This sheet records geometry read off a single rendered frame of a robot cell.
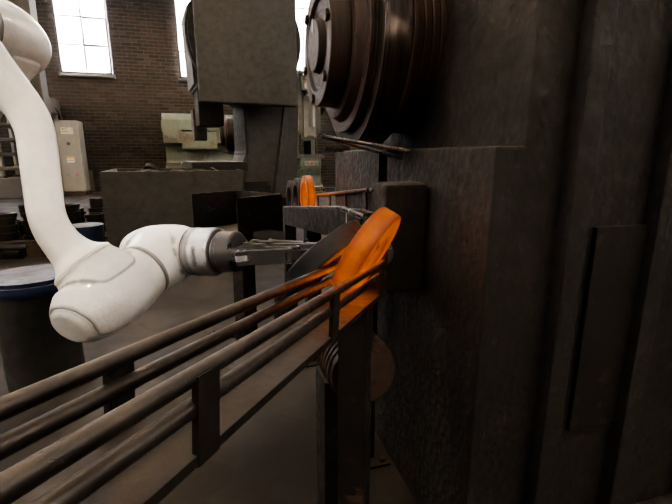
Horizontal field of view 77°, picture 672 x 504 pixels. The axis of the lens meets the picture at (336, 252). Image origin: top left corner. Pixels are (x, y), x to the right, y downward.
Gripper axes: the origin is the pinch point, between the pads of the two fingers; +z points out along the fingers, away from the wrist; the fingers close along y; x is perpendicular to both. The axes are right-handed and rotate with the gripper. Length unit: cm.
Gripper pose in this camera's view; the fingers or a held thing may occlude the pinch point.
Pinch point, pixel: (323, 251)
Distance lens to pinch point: 71.5
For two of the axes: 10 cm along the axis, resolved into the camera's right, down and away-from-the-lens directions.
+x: -0.7, -9.8, -1.9
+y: -3.3, 2.0, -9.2
